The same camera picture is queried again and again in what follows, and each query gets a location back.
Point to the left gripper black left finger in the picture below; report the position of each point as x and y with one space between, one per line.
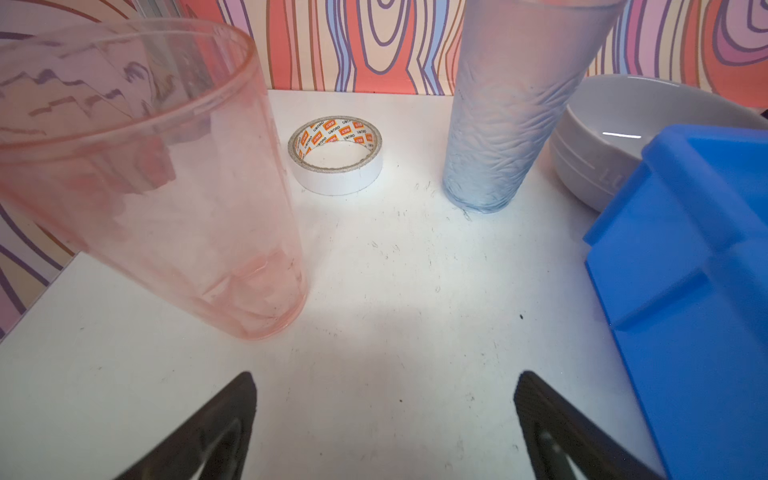
211 444

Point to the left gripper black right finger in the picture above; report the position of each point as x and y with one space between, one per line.
562 441

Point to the blue plastic bin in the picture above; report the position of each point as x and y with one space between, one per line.
678 261

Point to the grey ceramic bowl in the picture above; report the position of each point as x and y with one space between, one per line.
597 143

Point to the pink translucent plastic cup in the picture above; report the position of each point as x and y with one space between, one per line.
151 146

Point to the roll of double-sided tape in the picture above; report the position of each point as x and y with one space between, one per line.
336 155

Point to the blue frosted plastic cup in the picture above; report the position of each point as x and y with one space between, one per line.
520 62

